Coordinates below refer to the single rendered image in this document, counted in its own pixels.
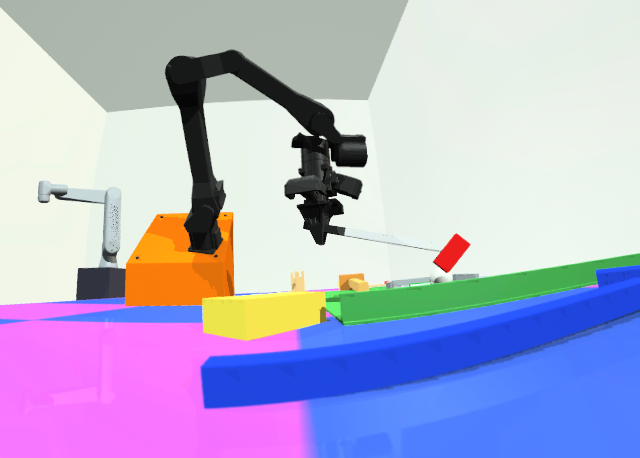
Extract dark blue long bar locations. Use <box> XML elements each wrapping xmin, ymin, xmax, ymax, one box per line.
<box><xmin>201</xmin><ymin>265</ymin><xmax>640</xmax><ymax>409</ymax></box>

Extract yellow flat bar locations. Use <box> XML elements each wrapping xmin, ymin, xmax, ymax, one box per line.
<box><xmin>339</xmin><ymin>273</ymin><xmax>369</xmax><ymax>291</ymax></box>

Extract white golf ball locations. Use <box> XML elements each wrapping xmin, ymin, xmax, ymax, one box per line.
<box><xmin>429</xmin><ymin>267</ymin><xmax>453</xmax><ymax>284</ymax></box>

